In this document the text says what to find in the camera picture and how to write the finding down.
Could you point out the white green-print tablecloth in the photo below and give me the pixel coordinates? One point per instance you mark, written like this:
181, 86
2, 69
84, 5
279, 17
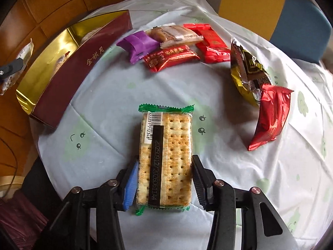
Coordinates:
117, 109

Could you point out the clear beige pastry packet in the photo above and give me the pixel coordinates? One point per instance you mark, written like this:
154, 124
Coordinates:
177, 35

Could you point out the pale pastry packet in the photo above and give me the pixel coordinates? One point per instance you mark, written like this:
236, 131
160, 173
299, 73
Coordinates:
87, 36

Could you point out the maroon box lid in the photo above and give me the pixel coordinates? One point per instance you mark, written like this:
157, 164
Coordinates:
20, 221

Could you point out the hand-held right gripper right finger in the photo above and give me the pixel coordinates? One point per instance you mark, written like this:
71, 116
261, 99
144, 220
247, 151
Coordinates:
197, 185

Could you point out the dark red foil snack packet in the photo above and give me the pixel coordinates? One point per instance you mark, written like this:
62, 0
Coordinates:
270, 114

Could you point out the maroon gift box gold inside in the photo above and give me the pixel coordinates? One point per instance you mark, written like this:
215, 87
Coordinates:
70, 75

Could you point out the bright red snack packet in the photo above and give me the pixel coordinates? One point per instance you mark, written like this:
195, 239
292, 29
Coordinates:
210, 44

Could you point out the yellow seat cushion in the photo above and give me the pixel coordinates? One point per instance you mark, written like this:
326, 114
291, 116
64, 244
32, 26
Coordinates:
249, 5

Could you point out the dark brown foil snack packet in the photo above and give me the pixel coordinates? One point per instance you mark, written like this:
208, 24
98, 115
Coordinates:
247, 62

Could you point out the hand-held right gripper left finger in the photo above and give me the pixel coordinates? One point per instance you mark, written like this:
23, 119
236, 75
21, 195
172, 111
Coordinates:
131, 185

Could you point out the dark red gold-print packet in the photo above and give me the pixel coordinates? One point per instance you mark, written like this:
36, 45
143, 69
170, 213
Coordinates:
169, 57

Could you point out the purple snack packet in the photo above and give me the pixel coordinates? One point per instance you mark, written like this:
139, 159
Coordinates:
138, 44

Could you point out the green-edged cracker packet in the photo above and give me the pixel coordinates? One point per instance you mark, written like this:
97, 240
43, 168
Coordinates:
177, 140

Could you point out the gold brown foil snack packet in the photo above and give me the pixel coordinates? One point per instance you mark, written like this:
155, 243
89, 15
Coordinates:
239, 84

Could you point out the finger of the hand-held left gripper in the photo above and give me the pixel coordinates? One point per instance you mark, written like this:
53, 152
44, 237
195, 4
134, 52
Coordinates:
11, 67

